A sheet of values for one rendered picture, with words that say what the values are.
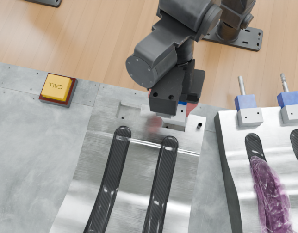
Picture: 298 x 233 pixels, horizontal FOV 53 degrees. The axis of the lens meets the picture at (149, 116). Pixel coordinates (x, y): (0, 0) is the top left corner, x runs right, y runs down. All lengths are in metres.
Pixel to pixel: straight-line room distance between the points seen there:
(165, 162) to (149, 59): 0.31
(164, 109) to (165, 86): 0.04
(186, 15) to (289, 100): 0.43
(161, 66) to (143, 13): 0.51
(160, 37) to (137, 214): 0.36
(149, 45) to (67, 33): 0.52
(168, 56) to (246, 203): 0.36
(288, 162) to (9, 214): 0.65
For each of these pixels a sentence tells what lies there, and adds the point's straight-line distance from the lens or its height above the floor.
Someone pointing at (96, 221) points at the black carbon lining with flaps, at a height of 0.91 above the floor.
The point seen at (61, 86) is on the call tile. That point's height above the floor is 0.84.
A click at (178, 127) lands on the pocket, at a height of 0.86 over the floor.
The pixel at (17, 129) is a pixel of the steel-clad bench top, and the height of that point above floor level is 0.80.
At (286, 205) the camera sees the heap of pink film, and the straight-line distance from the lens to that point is 0.68.
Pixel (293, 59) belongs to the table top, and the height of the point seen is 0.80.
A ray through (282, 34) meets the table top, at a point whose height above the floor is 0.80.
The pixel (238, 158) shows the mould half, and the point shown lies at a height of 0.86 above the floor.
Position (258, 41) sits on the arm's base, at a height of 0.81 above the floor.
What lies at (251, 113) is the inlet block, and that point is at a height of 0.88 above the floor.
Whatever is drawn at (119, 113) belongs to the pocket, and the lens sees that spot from 0.71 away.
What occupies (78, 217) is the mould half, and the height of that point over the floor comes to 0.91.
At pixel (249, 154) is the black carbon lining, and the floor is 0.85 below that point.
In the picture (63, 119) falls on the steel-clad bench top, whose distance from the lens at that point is 0.80.
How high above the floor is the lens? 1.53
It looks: 71 degrees down
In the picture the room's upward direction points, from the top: straight up
